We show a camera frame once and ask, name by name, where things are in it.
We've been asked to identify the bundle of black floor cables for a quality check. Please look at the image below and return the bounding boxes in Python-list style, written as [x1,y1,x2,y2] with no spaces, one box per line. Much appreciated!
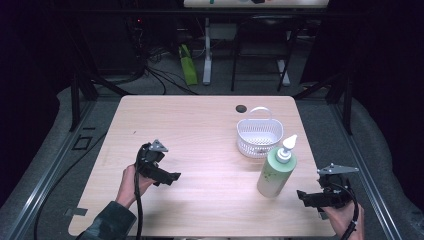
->
[114,46,200,97]

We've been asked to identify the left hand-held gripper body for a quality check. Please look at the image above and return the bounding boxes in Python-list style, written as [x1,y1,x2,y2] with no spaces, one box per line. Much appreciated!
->
[134,139,170,178]

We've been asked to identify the black chair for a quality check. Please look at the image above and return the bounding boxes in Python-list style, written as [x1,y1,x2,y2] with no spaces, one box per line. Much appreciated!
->
[230,13,300,93]

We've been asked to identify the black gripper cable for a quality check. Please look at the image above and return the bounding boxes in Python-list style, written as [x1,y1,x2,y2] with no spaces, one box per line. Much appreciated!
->
[329,181,361,240]
[132,142,152,240]

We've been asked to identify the black floor cable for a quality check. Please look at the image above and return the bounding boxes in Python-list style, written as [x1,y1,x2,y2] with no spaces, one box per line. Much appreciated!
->
[32,131,108,240]

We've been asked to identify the green pump bottle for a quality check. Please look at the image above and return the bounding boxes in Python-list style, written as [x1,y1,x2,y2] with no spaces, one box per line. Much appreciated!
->
[256,134,299,199]

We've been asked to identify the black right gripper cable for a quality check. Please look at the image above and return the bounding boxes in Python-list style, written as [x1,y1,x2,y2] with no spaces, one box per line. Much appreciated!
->
[329,181,361,240]

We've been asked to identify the grey tape strip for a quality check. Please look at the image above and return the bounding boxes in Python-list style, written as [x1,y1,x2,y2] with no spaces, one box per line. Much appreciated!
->
[64,206,89,217]

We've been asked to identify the white plastic basket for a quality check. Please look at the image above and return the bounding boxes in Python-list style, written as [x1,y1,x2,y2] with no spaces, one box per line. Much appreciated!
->
[235,106,285,159]

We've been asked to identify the person's right hand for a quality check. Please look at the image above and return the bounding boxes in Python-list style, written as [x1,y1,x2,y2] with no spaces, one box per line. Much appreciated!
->
[320,201,366,240]

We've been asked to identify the black metal frame stand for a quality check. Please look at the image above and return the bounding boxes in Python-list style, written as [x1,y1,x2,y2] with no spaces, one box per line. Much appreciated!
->
[68,71,134,133]
[293,71,354,136]

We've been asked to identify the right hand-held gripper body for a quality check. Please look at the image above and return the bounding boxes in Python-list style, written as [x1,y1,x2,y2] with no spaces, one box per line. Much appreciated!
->
[316,162,361,210]

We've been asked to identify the person's left hand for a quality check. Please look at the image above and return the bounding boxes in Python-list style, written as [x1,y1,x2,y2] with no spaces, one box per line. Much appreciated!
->
[115,164,156,210]

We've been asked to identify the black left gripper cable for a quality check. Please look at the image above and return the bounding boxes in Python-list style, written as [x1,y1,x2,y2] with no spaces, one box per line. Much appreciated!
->
[132,142,152,240]

